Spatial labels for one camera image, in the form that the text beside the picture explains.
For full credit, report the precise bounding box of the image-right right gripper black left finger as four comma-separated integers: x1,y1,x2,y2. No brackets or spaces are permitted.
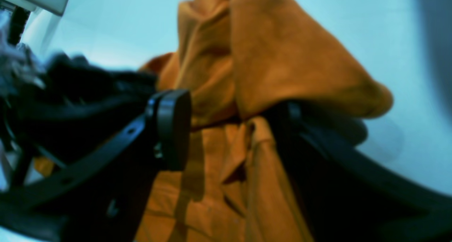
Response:
1,89,191,242

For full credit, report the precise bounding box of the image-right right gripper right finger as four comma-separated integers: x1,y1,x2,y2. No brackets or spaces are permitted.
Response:
265,101,452,242

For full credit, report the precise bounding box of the orange t-shirt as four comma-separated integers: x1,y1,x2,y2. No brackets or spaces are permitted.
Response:
34,0,394,242

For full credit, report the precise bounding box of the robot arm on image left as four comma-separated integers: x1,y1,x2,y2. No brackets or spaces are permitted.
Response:
1,10,157,183

